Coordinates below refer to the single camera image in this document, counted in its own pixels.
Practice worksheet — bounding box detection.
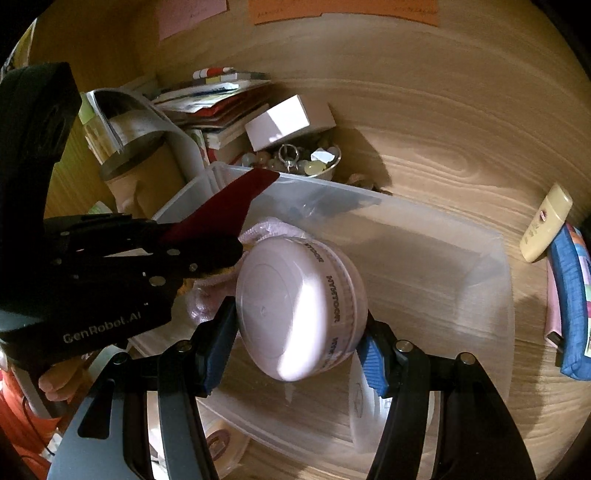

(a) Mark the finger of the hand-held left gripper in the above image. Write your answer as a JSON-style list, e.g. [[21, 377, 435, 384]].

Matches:
[[44, 213, 162, 254], [69, 239, 244, 301]]

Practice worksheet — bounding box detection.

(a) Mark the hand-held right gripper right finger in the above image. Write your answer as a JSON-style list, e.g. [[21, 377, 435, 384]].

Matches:
[[355, 309, 539, 480]]

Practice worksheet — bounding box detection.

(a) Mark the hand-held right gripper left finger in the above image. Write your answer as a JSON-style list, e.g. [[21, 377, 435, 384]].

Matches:
[[48, 295, 238, 480]]

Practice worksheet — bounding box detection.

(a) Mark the dark red packet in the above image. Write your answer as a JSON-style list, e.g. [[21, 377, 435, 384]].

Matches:
[[159, 167, 280, 245]]

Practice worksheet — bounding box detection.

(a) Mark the white round jar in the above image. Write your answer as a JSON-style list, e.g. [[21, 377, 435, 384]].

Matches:
[[235, 237, 369, 382]]

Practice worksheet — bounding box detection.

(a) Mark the clear plastic bin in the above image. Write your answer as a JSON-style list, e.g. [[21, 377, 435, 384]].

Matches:
[[129, 161, 515, 476]]

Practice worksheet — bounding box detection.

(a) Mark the person's left forearm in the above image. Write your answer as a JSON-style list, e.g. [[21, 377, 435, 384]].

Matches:
[[0, 364, 61, 464]]

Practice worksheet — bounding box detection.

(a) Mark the wooden desktop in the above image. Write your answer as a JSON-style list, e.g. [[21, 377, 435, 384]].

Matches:
[[129, 28, 591, 480]]

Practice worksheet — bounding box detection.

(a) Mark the person's left hand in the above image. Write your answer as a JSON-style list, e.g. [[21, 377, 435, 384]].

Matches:
[[38, 357, 98, 418]]

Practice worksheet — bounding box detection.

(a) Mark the brown paper cup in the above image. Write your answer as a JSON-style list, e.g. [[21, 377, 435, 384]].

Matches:
[[100, 134, 206, 217]]

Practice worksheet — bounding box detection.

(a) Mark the curled white sheet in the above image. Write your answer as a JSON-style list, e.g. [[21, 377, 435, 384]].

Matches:
[[134, 99, 208, 183]]

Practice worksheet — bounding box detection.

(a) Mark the stack of books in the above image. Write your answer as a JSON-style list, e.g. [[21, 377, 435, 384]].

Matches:
[[152, 67, 273, 162]]

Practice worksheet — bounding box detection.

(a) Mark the glass bowl of beads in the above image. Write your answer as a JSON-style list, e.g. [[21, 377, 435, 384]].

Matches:
[[240, 143, 342, 182]]

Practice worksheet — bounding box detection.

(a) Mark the white cardboard box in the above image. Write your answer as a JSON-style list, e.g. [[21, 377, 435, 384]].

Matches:
[[245, 95, 337, 152]]

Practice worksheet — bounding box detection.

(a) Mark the pink pouch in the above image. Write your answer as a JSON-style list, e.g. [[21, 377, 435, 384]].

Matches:
[[544, 263, 566, 352]]

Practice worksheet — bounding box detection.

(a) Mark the pink paper note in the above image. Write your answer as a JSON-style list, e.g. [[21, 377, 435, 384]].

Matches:
[[157, 0, 229, 41]]

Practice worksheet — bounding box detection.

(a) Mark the blue folding umbrella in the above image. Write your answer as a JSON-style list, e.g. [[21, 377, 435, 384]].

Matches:
[[547, 224, 591, 380]]

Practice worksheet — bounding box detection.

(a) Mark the orange paper note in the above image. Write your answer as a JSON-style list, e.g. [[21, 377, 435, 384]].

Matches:
[[248, 0, 439, 27]]

